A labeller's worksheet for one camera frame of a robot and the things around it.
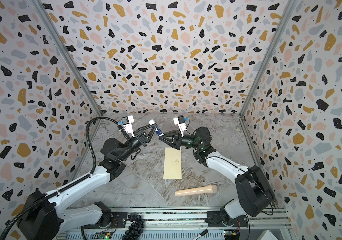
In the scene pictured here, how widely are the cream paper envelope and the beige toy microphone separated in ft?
0.29

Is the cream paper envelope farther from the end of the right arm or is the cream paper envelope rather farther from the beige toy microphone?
the end of the right arm

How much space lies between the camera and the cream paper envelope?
0.92 metres

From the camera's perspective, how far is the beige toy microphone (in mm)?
823
